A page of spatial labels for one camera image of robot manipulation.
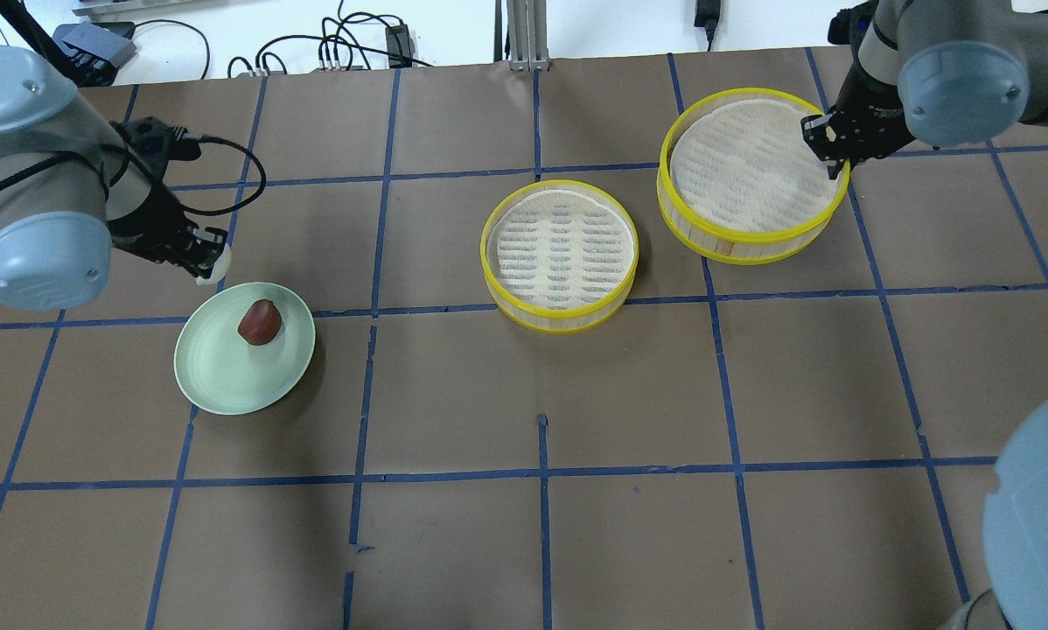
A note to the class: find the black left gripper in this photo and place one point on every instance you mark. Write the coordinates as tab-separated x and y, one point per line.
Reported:
148	219

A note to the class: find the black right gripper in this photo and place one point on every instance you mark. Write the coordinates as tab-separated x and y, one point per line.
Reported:
876	116

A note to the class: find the white bun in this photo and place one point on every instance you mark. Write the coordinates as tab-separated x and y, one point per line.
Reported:
217	270

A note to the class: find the yellow steamer layer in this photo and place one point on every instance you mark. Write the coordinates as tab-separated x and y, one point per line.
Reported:
737	182
559	256

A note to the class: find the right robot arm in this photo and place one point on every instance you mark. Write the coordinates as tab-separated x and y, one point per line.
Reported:
944	73

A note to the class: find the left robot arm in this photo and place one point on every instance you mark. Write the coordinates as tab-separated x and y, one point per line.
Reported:
74	187

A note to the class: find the brown bun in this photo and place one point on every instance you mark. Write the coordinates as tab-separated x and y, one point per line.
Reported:
261	323

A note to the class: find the light green plate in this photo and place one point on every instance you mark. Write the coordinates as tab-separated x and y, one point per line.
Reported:
220	373

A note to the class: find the black power adapter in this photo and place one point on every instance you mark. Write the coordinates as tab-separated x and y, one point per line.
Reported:
400	49

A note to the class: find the aluminium frame post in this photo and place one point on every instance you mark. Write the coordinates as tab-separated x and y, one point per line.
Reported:
527	35

